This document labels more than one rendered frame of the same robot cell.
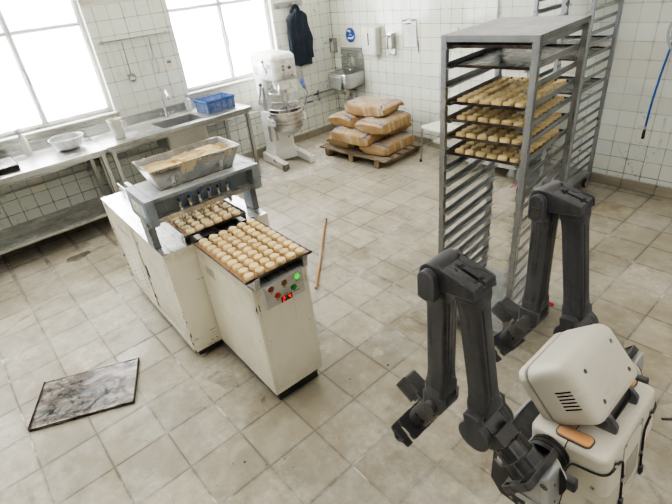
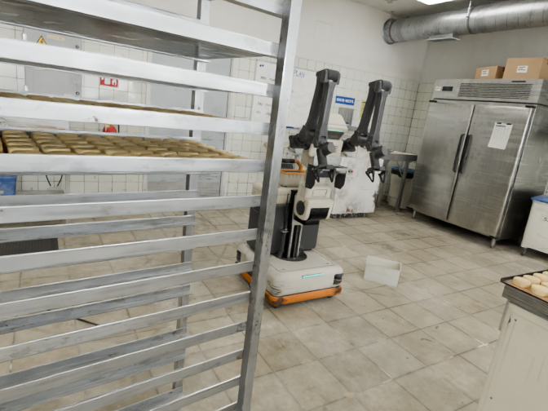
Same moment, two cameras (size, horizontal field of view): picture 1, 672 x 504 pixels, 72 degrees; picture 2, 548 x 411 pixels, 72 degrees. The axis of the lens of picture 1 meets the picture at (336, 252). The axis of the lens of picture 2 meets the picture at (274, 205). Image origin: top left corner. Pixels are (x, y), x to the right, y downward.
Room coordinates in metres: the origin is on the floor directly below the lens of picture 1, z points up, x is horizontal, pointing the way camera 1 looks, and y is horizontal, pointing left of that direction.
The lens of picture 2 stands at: (3.36, -0.54, 1.37)
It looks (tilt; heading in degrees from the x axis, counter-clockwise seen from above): 14 degrees down; 186
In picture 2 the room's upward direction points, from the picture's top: 7 degrees clockwise
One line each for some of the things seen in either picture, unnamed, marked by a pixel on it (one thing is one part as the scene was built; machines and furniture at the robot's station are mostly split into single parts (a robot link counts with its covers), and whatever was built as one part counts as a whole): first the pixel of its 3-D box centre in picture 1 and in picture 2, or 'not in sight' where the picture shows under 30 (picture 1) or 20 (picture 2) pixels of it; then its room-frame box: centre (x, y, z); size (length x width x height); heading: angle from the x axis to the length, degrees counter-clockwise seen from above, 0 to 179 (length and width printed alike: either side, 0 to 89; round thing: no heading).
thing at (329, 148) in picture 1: (371, 148); not in sight; (6.06, -0.64, 0.06); 1.20 x 0.80 x 0.11; 40
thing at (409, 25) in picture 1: (410, 35); not in sight; (6.27, -1.24, 1.37); 0.27 x 0.02 x 0.40; 38
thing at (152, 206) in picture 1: (199, 200); not in sight; (2.68, 0.80, 1.01); 0.72 x 0.33 x 0.34; 126
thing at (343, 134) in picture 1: (358, 133); not in sight; (5.92, -0.47, 0.32); 0.72 x 0.42 x 0.17; 42
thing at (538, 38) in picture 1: (518, 213); (189, 215); (2.11, -0.97, 0.97); 0.03 x 0.03 x 1.70; 44
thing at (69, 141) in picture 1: (67, 142); not in sight; (4.73, 2.55, 0.94); 0.33 x 0.33 x 0.12
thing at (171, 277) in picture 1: (192, 255); not in sight; (3.06, 1.08, 0.42); 1.28 x 0.72 x 0.84; 36
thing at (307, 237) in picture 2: not in sight; (288, 214); (0.47, -0.72, 0.59); 0.55 x 0.34 x 0.83; 128
